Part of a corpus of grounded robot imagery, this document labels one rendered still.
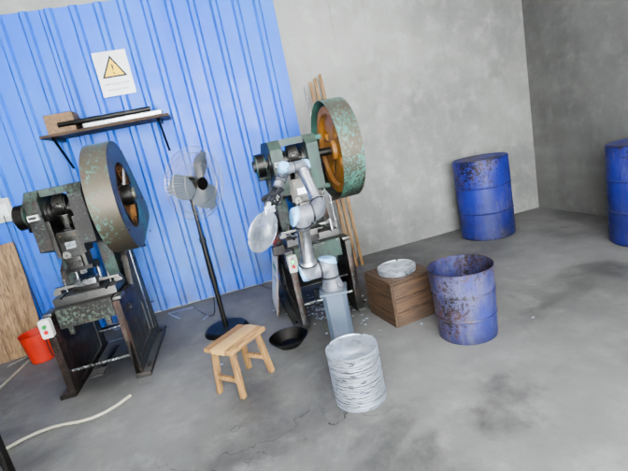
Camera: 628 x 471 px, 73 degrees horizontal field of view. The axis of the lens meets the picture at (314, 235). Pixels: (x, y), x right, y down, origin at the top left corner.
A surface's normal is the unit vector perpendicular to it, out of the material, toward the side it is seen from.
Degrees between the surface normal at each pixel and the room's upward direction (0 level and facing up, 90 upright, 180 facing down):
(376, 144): 90
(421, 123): 90
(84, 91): 90
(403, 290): 90
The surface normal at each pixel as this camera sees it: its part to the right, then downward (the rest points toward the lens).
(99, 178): 0.12, -0.20
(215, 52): 0.25, 0.17
